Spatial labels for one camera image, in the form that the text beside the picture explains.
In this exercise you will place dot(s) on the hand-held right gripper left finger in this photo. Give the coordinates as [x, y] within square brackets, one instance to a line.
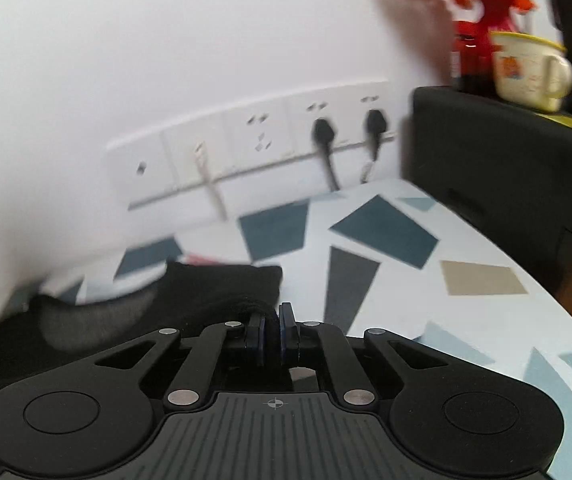
[259, 342]

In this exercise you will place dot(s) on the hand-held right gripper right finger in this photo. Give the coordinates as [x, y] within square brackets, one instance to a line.
[284, 332]

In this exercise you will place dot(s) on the black garment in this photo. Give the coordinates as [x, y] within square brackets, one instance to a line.
[200, 300]

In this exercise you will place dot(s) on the geometric patterned tablecloth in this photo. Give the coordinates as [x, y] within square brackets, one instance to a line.
[456, 320]

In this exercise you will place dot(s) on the black box cabinet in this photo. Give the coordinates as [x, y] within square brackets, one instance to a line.
[506, 160]

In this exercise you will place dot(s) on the yellow label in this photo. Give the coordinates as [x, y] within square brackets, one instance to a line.
[563, 120]

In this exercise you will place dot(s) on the cream printed mug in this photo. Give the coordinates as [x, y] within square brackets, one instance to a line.
[521, 72]

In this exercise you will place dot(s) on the red vase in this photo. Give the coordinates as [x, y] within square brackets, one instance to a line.
[486, 20]

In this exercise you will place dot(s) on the white wall socket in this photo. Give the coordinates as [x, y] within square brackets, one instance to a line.
[185, 160]
[138, 175]
[366, 100]
[258, 135]
[311, 110]

